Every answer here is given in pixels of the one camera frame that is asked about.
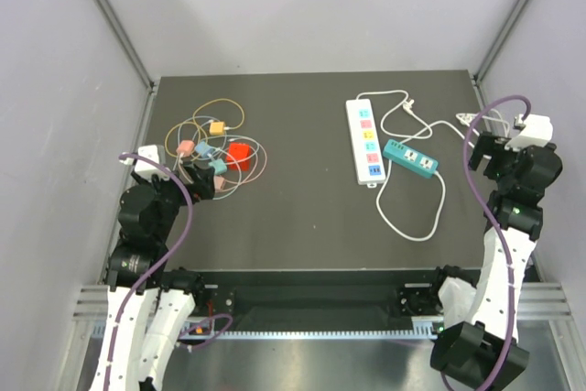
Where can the left aluminium frame post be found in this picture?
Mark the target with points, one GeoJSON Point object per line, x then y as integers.
{"type": "Point", "coordinates": [116, 26]}

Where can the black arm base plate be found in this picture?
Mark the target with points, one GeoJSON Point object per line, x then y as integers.
{"type": "Point", "coordinates": [392, 300]}

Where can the dusty pink plug adapter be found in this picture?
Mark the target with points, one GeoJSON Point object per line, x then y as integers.
{"type": "Point", "coordinates": [219, 183]}

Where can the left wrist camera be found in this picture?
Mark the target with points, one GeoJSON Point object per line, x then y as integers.
{"type": "Point", "coordinates": [145, 170]}

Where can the yellow usb charger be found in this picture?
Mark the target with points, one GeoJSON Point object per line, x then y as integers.
{"type": "Point", "coordinates": [217, 128]}

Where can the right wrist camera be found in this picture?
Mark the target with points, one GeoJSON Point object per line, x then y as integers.
{"type": "Point", "coordinates": [533, 130]}

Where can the white power strip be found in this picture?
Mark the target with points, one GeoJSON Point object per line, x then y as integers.
{"type": "Point", "coordinates": [367, 157]}

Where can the aluminium frame post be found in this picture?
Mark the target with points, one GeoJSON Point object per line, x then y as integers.
{"type": "Point", "coordinates": [116, 26]}
{"type": "Point", "coordinates": [504, 33]}

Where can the teal usb charger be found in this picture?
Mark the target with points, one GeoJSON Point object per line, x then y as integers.
{"type": "Point", "coordinates": [219, 166]}

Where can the teal power strip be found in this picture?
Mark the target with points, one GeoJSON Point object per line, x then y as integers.
{"type": "Point", "coordinates": [411, 159]}

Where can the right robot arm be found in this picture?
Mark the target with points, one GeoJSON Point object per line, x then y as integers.
{"type": "Point", "coordinates": [478, 346]}

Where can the pink usb charger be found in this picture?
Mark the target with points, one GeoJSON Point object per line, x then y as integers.
{"type": "Point", "coordinates": [185, 148]}

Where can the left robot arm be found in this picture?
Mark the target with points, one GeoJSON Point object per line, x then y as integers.
{"type": "Point", "coordinates": [146, 304]}

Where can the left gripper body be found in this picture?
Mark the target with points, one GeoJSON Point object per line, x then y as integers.
{"type": "Point", "coordinates": [199, 188]}

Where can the light blue usb charger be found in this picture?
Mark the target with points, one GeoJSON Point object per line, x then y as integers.
{"type": "Point", "coordinates": [204, 151]}

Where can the red cube socket adapter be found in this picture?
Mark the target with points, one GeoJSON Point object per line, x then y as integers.
{"type": "Point", "coordinates": [238, 156]}

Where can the aluminium front rail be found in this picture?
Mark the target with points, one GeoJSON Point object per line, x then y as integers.
{"type": "Point", "coordinates": [537, 301]}

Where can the right aluminium frame post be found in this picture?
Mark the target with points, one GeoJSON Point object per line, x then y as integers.
{"type": "Point", "coordinates": [504, 33]}

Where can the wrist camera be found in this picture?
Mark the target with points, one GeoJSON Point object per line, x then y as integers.
{"type": "Point", "coordinates": [145, 170]}
{"type": "Point", "coordinates": [533, 130]}

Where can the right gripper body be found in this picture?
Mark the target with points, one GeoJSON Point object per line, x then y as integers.
{"type": "Point", "coordinates": [503, 160]}

